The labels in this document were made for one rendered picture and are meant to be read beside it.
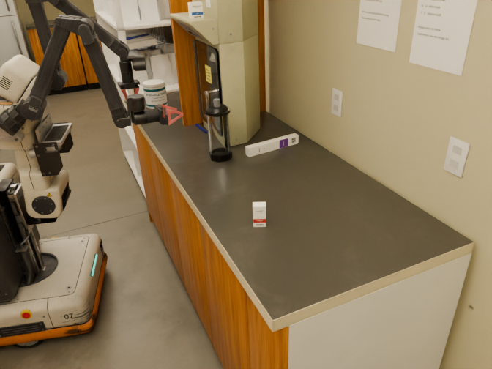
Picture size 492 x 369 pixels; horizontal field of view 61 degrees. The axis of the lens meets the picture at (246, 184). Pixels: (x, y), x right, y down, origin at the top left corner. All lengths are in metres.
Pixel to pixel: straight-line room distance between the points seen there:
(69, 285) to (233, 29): 1.50
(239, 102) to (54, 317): 1.39
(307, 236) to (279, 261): 0.16
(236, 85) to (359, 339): 1.16
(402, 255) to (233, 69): 1.06
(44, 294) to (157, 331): 0.60
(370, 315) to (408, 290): 0.14
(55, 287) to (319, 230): 1.49
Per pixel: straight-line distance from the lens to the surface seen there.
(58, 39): 1.76
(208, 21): 1.81
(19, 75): 1.99
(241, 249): 1.31
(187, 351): 2.28
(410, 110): 1.56
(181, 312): 2.46
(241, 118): 1.96
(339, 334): 1.29
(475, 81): 1.38
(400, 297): 1.36
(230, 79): 1.89
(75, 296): 2.31
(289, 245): 1.32
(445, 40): 1.44
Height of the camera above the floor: 1.74
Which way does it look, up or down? 29 degrees down
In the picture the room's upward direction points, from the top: 2 degrees counter-clockwise
